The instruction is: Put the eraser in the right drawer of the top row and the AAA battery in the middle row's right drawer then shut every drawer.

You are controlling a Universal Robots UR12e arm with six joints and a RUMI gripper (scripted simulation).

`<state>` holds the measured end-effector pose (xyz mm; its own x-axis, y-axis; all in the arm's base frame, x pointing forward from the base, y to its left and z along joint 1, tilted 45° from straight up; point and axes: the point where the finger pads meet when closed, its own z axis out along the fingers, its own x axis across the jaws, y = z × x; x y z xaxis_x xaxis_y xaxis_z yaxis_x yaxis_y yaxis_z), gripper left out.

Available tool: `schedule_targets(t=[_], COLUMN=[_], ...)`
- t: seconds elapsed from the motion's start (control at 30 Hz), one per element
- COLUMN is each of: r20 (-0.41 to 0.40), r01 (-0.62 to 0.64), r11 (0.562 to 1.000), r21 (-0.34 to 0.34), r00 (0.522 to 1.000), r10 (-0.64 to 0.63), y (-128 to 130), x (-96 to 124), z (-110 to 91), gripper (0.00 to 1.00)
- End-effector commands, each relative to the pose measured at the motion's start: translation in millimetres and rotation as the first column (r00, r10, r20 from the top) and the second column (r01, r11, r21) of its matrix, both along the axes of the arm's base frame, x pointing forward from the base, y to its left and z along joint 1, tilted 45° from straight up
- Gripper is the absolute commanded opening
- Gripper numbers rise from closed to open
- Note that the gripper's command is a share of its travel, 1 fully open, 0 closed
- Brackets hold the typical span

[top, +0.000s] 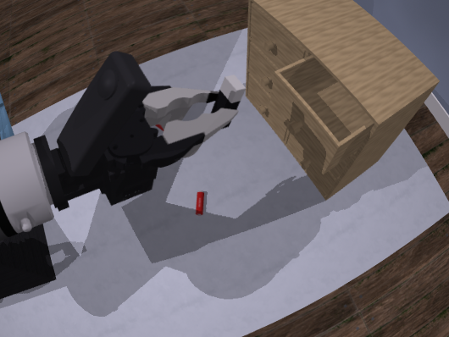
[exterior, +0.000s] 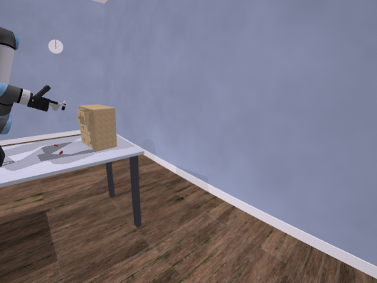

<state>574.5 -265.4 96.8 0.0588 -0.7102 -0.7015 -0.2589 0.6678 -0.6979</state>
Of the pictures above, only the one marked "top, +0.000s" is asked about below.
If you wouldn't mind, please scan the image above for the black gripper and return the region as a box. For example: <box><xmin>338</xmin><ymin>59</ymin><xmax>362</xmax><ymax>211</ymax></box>
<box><xmin>33</xmin><ymin>86</ymin><xmax>238</xmax><ymax>211</ymax></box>

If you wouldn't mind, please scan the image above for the light brown wooden chest of drawers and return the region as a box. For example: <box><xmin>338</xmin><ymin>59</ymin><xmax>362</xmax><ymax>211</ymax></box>
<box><xmin>246</xmin><ymin>0</ymin><xmax>440</xmax><ymax>200</ymax></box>

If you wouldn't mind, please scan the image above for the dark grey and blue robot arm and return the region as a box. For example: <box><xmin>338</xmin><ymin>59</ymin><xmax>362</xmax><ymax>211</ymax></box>
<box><xmin>0</xmin><ymin>51</ymin><xmax>151</xmax><ymax>240</ymax></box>

